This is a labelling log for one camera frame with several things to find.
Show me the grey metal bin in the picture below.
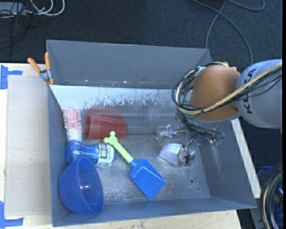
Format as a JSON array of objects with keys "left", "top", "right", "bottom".
[{"left": 45, "top": 39, "right": 257, "bottom": 228}]

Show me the blue plastic bowl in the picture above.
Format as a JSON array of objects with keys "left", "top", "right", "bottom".
[{"left": 58, "top": 156, "right": 105, "bottom": 216}]

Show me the black cylinder on white bracket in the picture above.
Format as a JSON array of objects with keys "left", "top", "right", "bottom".
[{"left": 184, "top": 148, "right": 196, "bottom": 166}]

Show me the blue plastic bottle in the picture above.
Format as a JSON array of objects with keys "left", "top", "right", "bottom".
[{"left": 64, "top": 139, "right": 119, "bottom": 168}]

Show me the blue toy shovel green handle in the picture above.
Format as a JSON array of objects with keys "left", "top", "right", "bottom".
[{"left": 103, "top": 130, "right": 167, "bottom": 201}]

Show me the pink and white bottle brush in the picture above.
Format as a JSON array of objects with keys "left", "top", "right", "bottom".
[{"left": 62, "top": 107, "right": 83, "bottom": 143}]

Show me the pale wood flat board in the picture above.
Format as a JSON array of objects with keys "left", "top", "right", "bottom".
[{"left": 4, "top": 75, "right": 53, "bottom": 218}]

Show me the red plastic cup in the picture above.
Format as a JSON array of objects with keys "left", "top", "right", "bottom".
[{"left": 84, "top": 114, "right": 128, "bottom": 140}]

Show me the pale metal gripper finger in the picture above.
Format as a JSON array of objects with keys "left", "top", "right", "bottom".
[
  {"left": 156, "top": 124, "right": 175, "bottom": 141},
  {"left": 158, "top": 143, "right": 185, "bottom": 167}
]

